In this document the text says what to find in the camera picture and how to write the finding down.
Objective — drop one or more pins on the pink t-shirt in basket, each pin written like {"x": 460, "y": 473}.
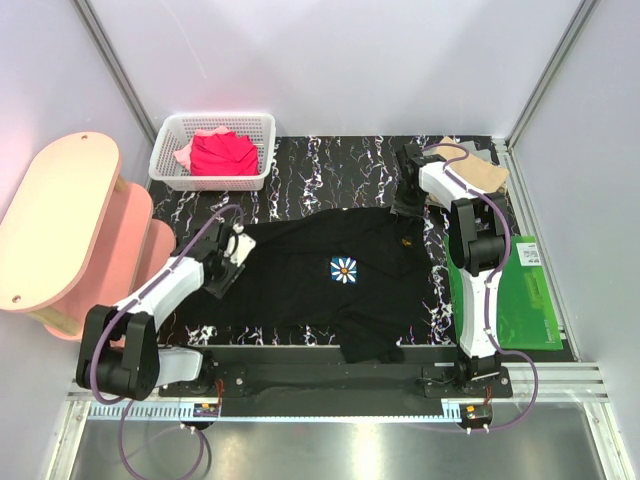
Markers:
{"x": 183, "y": 156}

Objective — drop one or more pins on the pink tiered shelf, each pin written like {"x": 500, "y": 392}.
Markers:
{"x": 76, "y": 235}

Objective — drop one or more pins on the green cutting mat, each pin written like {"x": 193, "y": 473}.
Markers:
{"x": 525, "y": 315}

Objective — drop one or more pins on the beige folded t-shirt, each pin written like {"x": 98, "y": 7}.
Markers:
{"x": 462, "y": 168}

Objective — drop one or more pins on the black marble table mat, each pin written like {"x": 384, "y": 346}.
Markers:
{"x": 310, "y": 174}

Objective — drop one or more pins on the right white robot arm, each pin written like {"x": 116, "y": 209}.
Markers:
{"x": 479, "y": 246}

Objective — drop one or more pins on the white plastic basket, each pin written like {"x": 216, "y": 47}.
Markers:
{"x": 178, "y": 129}

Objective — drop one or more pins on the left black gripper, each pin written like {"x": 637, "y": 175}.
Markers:
{"x": 219, "y": 287}

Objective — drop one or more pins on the red t-shirt in basket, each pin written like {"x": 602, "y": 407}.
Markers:
{"x": 224, "y": 155}

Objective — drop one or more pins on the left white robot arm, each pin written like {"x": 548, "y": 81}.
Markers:
{"x": 120, "y": 357}

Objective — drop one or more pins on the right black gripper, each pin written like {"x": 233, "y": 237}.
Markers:
{"x": 399, "y": 208}

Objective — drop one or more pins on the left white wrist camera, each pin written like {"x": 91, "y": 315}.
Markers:
{"x": 239, "y": 246}

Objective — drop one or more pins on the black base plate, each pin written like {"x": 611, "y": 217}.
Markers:
{"x": 293, "y": 382}

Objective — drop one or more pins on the black daisy t-shirt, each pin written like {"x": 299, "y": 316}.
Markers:
{"x": 359, "y": 274}

